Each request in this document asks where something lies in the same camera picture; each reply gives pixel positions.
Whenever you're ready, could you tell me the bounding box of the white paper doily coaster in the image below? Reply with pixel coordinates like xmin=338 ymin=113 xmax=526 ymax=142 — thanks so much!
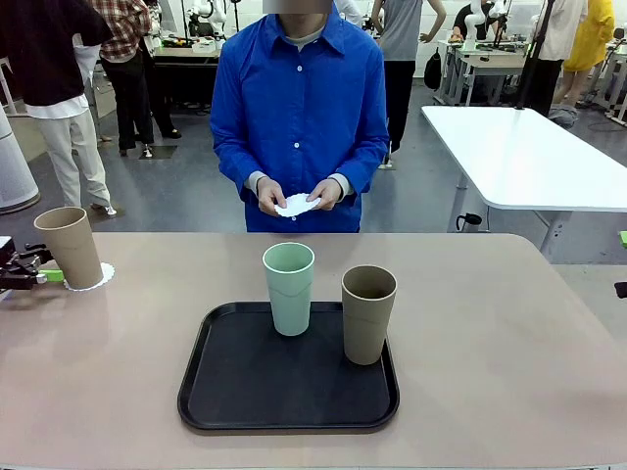
xmin=273 ymin=193 xmax=323 ymax=220
xmin=63 ymin=261 xmax=117 ymax=293

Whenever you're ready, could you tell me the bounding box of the black tripod pole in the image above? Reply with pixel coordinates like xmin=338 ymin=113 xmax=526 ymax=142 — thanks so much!
xmin=516 ymin=0 xmax=557 ymax=112

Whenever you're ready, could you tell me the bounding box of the grey cloth bundle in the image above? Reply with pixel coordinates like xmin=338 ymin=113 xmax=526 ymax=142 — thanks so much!
xmin=548 ymin=103 xmax=580 ymax=130

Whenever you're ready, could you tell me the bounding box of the black plastic tray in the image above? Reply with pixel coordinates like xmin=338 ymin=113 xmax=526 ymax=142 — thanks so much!
xmin=176 ymin=301 xmax=403 ymax=436

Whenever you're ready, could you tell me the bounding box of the person's left hand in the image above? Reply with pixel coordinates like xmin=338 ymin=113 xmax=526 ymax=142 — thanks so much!
xmin=306 ymin=177 xmax=345 ymax=213

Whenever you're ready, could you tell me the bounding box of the white air purifier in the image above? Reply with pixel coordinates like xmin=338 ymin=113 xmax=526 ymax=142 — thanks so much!
xmin=0 ymin=105 xmax=41 ymax=215

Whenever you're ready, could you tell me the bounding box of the green tall cup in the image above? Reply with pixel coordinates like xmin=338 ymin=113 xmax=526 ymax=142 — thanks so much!
xmin=263 ymin=242 xmax=316 ymax=338

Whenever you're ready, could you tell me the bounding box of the person in yellow coat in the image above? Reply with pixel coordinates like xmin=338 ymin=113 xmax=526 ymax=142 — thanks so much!
xmin=553 ymin=0 xmax=617 ymax=107

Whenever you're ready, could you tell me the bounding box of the black table crank handle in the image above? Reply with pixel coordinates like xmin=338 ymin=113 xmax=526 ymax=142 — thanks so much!
xmin=455 ymin=211 xmax=484 ymax=233

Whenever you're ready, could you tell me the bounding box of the person in plaid shirt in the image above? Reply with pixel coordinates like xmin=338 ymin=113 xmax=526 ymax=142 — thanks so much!
xmin=90 ymin=0 xmax=182 ymax=159

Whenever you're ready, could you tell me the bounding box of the person in cream shirt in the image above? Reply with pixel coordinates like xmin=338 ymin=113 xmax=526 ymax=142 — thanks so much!
xmin=526 ymin=0 xmax=589 ymax=118

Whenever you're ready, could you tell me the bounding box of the person in grey shirt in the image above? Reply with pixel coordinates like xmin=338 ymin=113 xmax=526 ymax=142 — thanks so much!
xmin=375 ymin=0 xmax=445 ymax=170

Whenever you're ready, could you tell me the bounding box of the person in blue shirt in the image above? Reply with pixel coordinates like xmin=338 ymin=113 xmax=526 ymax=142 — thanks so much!
xmin=210 ymin=0 xmax=391 ymax=234

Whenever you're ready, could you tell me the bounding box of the person's right forearm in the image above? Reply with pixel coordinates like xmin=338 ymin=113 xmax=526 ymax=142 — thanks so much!
xmin=212 ymin=141 xmax=268 ymax=200

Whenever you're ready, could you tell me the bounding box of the white table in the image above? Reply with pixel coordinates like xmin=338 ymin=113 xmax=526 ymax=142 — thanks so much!
xmin=420 ymin=105 xmax=627 ymax=257

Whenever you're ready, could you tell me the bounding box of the brown tall cup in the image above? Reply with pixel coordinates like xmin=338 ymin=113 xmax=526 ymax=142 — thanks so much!
xmin=33 ymin=206 xmax=105 ymax=290
xmin=341 ymin=264 xmax=399 ymax=367

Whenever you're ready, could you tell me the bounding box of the black hanging bag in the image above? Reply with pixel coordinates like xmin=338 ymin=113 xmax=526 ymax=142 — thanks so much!
xmin=423 ymin=47 xmax=445 ymax=91

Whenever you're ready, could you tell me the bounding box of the dark background workbench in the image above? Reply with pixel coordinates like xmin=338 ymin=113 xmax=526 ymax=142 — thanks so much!
xmin=151 ymin=42 xmax=222 ymax=117

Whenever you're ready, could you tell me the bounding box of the person in black top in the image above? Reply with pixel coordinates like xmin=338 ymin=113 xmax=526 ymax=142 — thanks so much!
xmin=0 ymin=0 xmax=115 ymax=217

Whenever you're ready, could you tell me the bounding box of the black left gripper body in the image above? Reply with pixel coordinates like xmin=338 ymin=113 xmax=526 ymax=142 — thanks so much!
xmin=0 ymin=262 xmax=40 ymax=293

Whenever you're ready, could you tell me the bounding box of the person's right hand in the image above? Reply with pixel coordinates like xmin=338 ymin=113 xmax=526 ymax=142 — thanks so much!
xmin=255 ymin=176 xmax=291 ymax=217

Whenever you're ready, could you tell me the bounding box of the grey background desk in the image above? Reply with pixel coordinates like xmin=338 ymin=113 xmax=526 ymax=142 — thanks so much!
xmin=437 ymin=37 xmax=531 ymax=107

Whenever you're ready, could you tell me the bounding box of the grey floor plate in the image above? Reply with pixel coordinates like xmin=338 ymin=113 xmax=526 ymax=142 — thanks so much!
xmin=138 ymin=144 xmax=179 ymax=162

